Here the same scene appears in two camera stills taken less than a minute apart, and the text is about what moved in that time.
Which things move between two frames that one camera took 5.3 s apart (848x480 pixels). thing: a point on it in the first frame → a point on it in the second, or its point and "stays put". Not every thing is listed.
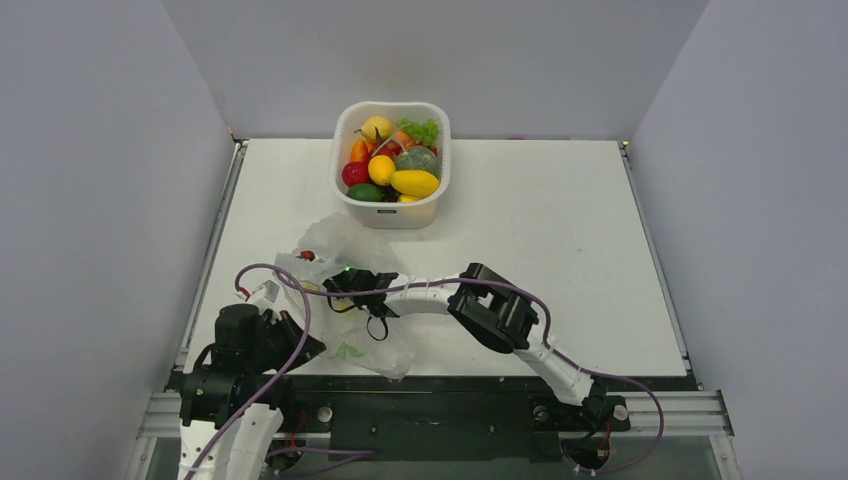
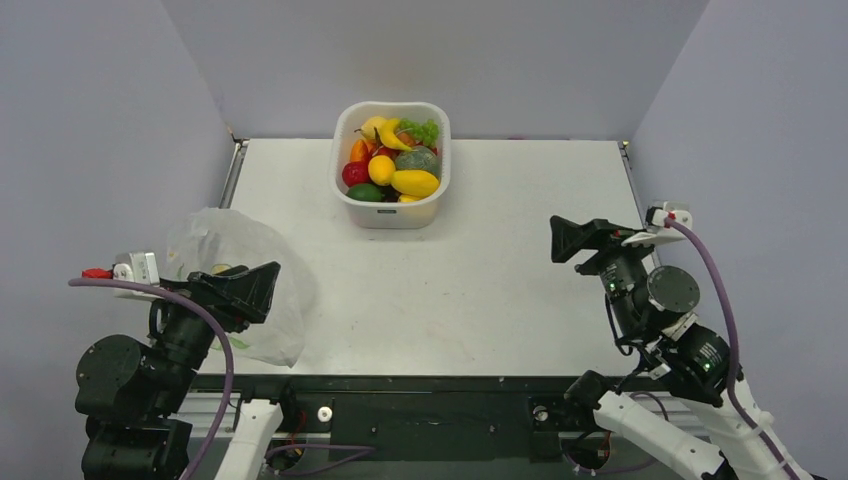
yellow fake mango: [414, 183] stays put
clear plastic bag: [379, 345] → [218, 240]
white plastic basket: [388, 214] stays put
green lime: [364, 192] stays put
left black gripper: [293, 333] → [245, 291]
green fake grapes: [425, 131] stays put
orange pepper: [359, 151] stays put
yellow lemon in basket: [380, 169] stays put
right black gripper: [361, 295] → [602, 244]
